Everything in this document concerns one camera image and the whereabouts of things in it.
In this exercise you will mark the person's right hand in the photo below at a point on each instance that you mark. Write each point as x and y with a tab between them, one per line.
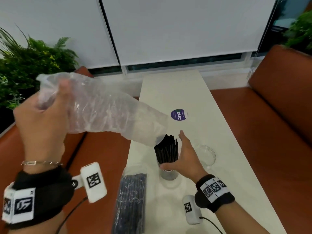
187	160

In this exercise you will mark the person's left hand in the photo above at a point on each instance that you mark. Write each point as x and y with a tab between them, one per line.
41	124

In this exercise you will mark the clear glass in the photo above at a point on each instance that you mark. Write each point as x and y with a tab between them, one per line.
168	175
209	155

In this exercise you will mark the bundle of black straws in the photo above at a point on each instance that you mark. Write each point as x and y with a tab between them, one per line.
165	151

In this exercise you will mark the person's left forearm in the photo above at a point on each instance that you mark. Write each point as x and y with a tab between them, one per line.
36	229

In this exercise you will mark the round purple sticker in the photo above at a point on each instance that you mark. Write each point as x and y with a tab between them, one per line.
178	114

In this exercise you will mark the black right wrist band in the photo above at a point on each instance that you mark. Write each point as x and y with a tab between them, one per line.
219	202

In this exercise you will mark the black wrist band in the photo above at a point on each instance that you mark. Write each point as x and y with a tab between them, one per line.
48	187
219	202

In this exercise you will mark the green plant yellow flowers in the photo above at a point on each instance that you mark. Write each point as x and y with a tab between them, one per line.
29	63

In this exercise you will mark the black left wrist band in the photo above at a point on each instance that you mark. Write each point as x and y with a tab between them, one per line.
48	187

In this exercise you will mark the orange leather bench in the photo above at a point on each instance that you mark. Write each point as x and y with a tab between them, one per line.
268	119
97	168

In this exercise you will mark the white roller blind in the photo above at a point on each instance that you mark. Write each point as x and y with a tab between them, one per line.
61	26
182	26

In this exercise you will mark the green fern plant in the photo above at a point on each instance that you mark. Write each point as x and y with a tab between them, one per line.
299	34

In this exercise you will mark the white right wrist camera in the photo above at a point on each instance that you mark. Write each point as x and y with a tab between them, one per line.
192	216

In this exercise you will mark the white window frame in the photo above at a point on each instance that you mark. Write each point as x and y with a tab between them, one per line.
224	69

